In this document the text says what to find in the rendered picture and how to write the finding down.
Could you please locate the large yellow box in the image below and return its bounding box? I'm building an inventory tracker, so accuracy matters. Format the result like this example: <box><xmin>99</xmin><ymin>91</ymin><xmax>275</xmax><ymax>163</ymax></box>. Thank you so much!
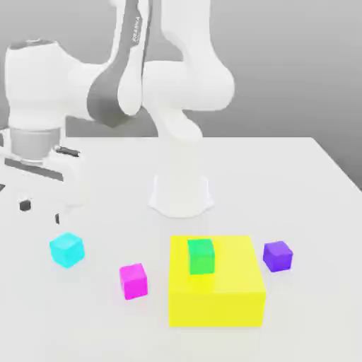
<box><xmin>168</xmin><ymin>235</ymin><xmax>267</xmax><ymax>328</ymax></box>

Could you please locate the small green cube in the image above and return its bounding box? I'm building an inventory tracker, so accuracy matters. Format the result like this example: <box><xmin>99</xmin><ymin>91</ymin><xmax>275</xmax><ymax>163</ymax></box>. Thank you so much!
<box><xmin>187</xmin><ymin>238</ymin><xmax>216</xmax><ymax>276</ymax></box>

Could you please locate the small purple cube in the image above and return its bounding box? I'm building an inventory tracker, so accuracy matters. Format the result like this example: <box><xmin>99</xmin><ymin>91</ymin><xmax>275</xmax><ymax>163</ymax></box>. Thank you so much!
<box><xmin>262</xmin><ymin>240</ymin><xmax>294</xmax><ymax>274</ymax></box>

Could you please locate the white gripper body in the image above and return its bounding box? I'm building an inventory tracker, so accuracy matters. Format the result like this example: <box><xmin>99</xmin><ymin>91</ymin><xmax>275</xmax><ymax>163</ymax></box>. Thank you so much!
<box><xmin>0</xmin><ymin>153</ymin><xmax>88</xmax><ymax>209</ymax></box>

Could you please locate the small magenta cube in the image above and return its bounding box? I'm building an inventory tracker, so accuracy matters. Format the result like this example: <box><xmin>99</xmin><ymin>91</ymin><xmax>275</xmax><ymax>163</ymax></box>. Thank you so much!
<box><xmin>118</xmin><ymin>262</ymin><xmax>149</xmax><ymax>301</ymax></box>

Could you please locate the small cyan cube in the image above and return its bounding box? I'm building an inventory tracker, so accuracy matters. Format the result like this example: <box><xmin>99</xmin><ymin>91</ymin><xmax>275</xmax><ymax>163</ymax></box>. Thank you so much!
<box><xmin>49</xmin><ymin>231</ymin><xmax>86</xmax><ymax>269</ymax></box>

